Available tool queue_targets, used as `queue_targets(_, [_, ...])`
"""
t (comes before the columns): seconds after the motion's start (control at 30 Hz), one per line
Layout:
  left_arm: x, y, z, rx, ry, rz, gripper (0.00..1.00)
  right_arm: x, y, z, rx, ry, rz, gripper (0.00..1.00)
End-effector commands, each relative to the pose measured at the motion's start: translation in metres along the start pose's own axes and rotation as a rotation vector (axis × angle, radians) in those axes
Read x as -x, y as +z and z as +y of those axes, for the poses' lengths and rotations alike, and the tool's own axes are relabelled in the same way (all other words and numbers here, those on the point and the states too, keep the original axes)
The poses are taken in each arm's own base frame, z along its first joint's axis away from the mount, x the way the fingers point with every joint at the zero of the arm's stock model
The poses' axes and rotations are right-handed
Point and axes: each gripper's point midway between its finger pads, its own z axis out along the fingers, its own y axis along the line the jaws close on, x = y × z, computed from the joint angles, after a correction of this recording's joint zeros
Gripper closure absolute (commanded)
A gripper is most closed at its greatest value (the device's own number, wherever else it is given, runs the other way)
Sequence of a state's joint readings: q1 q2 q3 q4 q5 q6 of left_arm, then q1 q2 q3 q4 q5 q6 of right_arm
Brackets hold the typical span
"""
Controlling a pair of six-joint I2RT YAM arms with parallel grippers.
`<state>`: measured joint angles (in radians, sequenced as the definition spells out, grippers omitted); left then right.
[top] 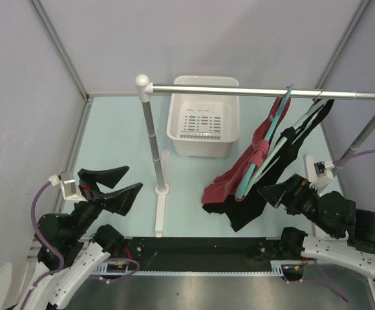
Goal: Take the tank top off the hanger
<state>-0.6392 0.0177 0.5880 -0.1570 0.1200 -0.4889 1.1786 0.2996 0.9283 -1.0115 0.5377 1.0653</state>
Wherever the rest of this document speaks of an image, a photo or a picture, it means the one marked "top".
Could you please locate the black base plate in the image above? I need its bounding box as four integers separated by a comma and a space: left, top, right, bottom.
87, 236, 305, 280

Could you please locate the silver and white clothes rack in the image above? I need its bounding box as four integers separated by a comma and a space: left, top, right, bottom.
135, 74, 375, 238

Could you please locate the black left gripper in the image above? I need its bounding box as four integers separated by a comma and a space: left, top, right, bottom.
70, 165, 143, 238

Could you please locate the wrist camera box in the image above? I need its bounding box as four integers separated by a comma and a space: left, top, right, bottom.
48, 172, 84, 202
305, 154, 335, 194

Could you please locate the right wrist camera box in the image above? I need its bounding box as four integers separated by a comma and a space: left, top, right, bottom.
305, 154, 335, 194

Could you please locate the teal plastic hanger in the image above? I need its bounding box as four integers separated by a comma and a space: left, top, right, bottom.
235, 84, 294, 201

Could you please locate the white slotted cable duct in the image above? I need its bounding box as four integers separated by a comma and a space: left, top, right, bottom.
91, 262, 284, 278

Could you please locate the white plastic basket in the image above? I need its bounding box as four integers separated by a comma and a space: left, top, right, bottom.
167, 94, 241, 158

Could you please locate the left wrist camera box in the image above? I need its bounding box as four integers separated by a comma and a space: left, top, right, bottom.
48, 172, 84, 202

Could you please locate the mint green wire hanger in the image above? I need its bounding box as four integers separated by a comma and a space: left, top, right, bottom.
245, 98, 327, 196

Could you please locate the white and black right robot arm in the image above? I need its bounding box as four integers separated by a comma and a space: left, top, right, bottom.
257, 174, 375, 282

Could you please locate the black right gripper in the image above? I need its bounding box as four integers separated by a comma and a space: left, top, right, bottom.
255, 172, 338, 237

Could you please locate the red tank top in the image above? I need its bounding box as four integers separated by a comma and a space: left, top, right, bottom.
201, 98, 291, 204

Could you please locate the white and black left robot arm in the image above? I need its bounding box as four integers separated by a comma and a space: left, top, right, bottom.
15, 166, 143, 309

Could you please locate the black tank top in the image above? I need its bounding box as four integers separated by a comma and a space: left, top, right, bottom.
202, 99, 334, 232

